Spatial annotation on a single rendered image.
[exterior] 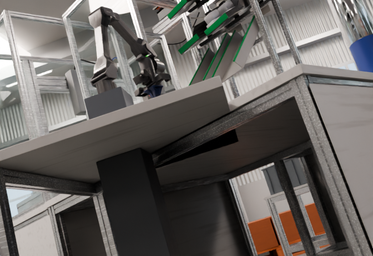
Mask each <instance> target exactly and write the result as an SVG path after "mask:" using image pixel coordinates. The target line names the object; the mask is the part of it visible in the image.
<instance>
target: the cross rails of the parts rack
mask: <svg viewBox="0 0 373 256"><path fill-rule="evenodd" d="M208 1H209V0H201V1H200V2H199V3H198V4H196V5H195V6H194V7H193V8H191V9H190V10H188V11H187V12H186V16H190V15H191V14H192V13H194V12H195V11H196V10H197V9H199V8H200V7H201V6H202V5H204V4H205V3H206V5H207V6H208V7H209V6H210V5H212V4H213V3H214V2H215V1H217V0H210V1H209V2H208ZM207 2H208V3H207ZM270 2H271V0H265V1H264V2H262V3H261V4H259V7H260V9H262V8H263V7H265V6H266V5H267V4H269V3H270ZM253 14H254V12H253V9H252V8H250V9H249V10H248V11H246V12H245V13H243V14H242V15H240V16H239V17H238V18H236V19H235V20H233V21H232V22H230V23H229V24H228V25H226V26H225V27H223V28H222V29H221V30H219V31H217V32H216V33H215V34H213V35H212V36H211V37H209V38H208V39H206V40H205V41H203V42H202V43H201V44H199V45H198V46H197V49H201V48H203V47H204V46H206V45H207V44H208V43H210V42H211V41H213V40H214V39H216V38H217V37H221V36H222V35H224V34H225V33H226V32H228V31H229V30H231V29H232V28H234V27H235V26H237V25H238V24H239V23H241V22H242V21H244V20H246V19H247V18H248V17H250V16H251V15H253Z"/></svg>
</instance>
